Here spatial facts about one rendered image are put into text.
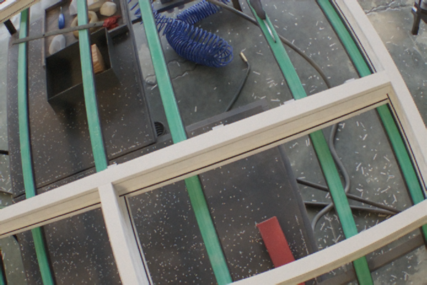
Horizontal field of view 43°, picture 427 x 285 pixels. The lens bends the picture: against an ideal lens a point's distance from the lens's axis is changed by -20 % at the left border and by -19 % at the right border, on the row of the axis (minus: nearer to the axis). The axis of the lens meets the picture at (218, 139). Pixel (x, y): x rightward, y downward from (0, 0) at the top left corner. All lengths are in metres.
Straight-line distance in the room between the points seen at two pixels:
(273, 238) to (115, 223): 0.47
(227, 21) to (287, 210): 1.43
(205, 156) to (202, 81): 1.28
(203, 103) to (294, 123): 1.23
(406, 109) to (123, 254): 0.84
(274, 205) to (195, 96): 1.08
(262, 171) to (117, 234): 0.57
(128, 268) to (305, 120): 0.60
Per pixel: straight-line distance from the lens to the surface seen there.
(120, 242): 1.59
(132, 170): 1.66
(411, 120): 1.62
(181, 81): 2.95
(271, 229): 1.84
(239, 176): 1.97
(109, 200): 1.65
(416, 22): 2.02
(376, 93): 1.70
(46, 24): 2.72
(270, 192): 1.93
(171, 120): 1.79
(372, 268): 1.56
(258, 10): 1.93
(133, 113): 2.19
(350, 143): 2.65
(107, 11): 2.52
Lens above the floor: 2.32
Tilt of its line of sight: 58 degrees down
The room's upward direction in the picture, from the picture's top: 25 degrees counter-clockwise
